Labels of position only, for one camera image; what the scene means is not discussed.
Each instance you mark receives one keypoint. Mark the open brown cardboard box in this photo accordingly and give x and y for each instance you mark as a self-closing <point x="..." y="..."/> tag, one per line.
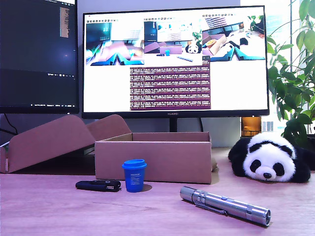
<point x="160" y="157"/>

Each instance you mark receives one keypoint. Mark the small blue lidded cup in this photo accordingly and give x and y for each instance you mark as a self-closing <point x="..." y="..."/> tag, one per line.
<point x="134" y="177"/>

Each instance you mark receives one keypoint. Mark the bright-screen Huawei monitor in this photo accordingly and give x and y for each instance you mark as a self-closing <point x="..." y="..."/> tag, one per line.
<point x="233" y="86"/>

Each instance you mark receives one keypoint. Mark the black key fob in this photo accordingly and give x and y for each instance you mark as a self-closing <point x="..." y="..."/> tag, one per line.
<point x="96" y="186"/>

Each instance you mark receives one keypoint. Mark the silver pen flashlight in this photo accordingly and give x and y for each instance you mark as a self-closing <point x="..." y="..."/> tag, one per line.
<point x="229" y="205"/>

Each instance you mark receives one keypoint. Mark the black and white panda plush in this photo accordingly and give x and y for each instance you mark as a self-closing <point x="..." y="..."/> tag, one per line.
<point x="267" y="157"/>

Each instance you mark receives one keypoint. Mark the dark computer monitor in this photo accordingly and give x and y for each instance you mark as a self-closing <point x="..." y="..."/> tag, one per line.
<point x="37" y="56"/>

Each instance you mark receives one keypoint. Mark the green leafy plant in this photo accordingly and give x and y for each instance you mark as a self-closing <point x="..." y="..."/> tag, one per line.
<point x="292" y="83"/>

